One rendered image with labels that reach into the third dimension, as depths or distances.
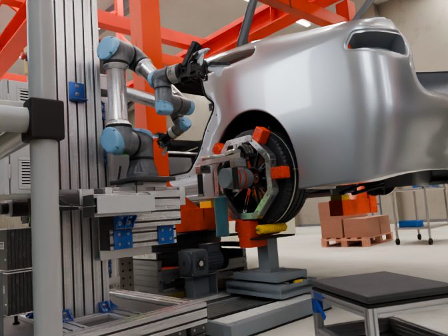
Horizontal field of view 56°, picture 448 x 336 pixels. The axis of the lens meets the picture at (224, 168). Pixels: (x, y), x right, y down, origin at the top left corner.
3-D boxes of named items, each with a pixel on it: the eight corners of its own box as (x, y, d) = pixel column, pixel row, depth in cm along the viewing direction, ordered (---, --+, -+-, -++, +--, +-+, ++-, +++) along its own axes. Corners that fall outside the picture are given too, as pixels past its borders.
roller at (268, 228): (290, 231, 281) (289, 222, 282) (259, 235, 262) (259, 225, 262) (283, 231, 285) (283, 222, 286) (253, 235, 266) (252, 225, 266)
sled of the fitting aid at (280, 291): (318, 291, 276) (316, 275, 277) (281, 301, 252) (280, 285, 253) (263, 285, 313) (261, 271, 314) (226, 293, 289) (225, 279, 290)
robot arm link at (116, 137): (142, 155, 193) (136, 40, 198) (117, 151, 180) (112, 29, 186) (123, 158, 199) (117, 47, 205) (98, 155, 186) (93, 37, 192)
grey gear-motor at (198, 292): (243, 291, 295) (239, 240, 299) (195, 303, 268) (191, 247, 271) (225, 289, 309) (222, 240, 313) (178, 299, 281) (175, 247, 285)
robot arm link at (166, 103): (183, 115, 181) (181, 89, 183) (165, 110, 172) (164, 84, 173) (168, 118, 185) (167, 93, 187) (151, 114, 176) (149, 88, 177)
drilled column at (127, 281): (135, 317, 277) (132, 251, 281) (121, 320, 270) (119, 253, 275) (128, 315, 284) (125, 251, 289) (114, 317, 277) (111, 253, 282)
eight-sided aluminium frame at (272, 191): (281, 217, 259) (274, 130, 265) (274, 218, 254) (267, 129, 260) (223, 221, 299) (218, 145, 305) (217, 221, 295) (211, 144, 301)
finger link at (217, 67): (230, 78, 172) (207, 77, 171) (230, 65, 173) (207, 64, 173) (231, 75, 169) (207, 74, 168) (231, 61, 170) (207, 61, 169)
